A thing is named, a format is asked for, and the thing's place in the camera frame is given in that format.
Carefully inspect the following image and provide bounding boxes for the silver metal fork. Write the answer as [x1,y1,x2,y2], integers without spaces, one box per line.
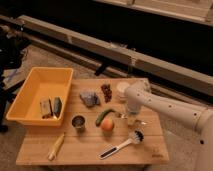
[115,112,147,125]

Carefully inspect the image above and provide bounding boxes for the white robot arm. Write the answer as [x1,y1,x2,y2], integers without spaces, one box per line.
[124,81,213,171]

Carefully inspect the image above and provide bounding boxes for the white paper cup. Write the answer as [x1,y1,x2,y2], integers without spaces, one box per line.
[116,82,130,101]

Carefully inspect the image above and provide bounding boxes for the small metal cup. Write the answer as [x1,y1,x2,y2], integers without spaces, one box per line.
[72,115,85,131]

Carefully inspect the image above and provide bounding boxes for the white dish brush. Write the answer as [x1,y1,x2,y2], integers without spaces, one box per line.
[99,130,144,159]

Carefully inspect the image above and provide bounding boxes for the dark red grapes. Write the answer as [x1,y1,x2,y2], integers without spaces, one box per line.
[101,84,112,103]

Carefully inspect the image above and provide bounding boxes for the orange peach fruit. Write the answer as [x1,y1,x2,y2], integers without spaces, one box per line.
[101,118,114,131]

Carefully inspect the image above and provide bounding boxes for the green cucumber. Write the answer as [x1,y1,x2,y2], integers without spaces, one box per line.
[95,108,115,127]

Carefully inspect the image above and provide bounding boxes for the grey crumpled cloth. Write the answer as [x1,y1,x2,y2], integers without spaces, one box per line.
[80,91,100,107]

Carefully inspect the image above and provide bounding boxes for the tan sponge block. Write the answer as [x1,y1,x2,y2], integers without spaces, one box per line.
[40,98,52,119]

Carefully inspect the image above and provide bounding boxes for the yellow plastic bin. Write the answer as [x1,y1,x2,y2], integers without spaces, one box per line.
[6,67,73,126]

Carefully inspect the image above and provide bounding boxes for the yellow corn cob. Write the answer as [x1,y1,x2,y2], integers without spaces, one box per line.
[48,133,65,161]

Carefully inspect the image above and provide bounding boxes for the black tripod stand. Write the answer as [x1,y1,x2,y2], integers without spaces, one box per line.
[0,24,32,133]

